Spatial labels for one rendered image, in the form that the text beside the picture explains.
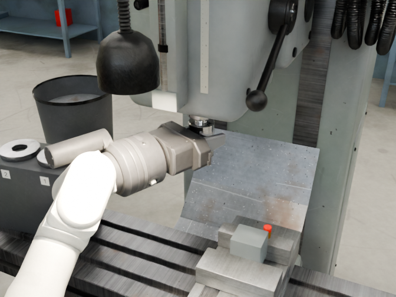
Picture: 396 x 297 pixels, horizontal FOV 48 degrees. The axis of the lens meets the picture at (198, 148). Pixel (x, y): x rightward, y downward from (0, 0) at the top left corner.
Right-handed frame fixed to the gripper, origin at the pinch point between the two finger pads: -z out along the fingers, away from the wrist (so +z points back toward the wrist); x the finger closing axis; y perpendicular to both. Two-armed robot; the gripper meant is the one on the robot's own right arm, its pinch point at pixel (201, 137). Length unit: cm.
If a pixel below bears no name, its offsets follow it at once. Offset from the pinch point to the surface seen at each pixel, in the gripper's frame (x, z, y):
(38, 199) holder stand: 32.9, 19.6, 22.1
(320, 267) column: -3, -43, 54
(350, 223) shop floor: 44, -153, 122
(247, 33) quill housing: -11.9, 2.6, -21.1
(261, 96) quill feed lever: -16.5, 3.8, -13.8
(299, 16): -4.6, -18.2, -19.6
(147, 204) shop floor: 134, -75, 123
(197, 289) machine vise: -7.6, 7.2, 26.0
